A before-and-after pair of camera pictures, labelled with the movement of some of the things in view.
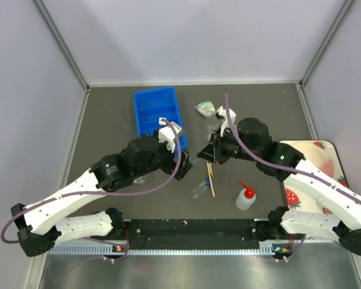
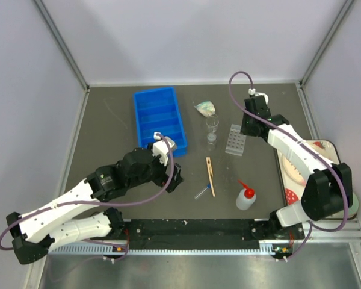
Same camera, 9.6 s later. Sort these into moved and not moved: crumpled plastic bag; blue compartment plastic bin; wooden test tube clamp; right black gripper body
Moved: right black gripper body
Not moved: blue compartment plastic bin; crumpled plastic bag; wooden test tube clamp
